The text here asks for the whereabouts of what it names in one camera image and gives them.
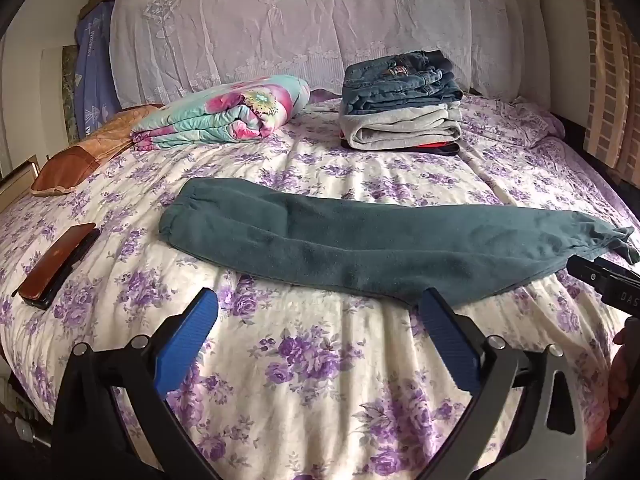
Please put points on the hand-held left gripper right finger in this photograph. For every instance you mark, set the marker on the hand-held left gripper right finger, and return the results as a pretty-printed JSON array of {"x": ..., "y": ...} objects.
[{"x": 447, "y": 340}]

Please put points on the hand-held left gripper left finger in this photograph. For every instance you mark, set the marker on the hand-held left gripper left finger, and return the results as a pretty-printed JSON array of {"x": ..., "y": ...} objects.
[{"x": 187, "y": 340}]

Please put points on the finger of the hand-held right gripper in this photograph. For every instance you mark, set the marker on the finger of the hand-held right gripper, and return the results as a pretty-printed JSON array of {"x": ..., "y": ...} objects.
[{"x": 585, "y": 270}]

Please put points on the teal fleece pants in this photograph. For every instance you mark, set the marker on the teal fleece pants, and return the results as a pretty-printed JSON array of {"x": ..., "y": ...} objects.
[{"x": 350, "y": 245}]

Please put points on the person's right hand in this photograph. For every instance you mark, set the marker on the person's right hand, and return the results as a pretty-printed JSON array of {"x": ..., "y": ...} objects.
[{"x": 622, "y": 375}]

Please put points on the brown leather phone case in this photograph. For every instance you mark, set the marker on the brown leather phone case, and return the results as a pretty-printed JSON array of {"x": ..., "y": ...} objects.
[{"x": 55, "y": 265}]

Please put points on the purple floral pillow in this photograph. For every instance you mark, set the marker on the purple floral pillow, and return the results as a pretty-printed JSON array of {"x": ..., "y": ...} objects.
[{"x": 515, "y": 120}]

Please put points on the folded red black garment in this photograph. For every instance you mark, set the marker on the folded red black garment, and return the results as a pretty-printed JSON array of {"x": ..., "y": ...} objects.
[{"x": 435, "y": 148}]

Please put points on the brick pattern curtain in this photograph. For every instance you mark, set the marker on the brick pattern curtain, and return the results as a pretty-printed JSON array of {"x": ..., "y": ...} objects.
[{"x": 607, "y": 70}]

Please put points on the orange brown pillow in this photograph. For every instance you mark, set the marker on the orange brown pillow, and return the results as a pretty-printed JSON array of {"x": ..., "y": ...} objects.
[{"x": 85, "y": 155}]

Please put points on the folded grey sweatpants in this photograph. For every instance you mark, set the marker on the folded grey sweatpants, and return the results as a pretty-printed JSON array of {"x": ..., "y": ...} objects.
[{"x": 400, "y": 127}]

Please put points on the folded floral quilt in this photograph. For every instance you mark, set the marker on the folded floral quilt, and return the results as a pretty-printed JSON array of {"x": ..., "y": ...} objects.
[{"x": 225, "y": 110}]

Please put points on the folded blue jeans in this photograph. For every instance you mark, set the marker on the folded blue jeans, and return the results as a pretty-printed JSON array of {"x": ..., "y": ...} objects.
[{"x": 400, "y": 85}]

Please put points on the blue patterned pillow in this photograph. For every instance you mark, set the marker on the blue patterned pillow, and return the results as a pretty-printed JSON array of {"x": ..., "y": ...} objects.
[{"x": 95, "y": 75}]

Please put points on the lace covered headboard pillows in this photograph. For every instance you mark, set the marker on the lace covered headboard pillows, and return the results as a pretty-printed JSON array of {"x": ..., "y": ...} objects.
[{"x": 300, "y": 25}]

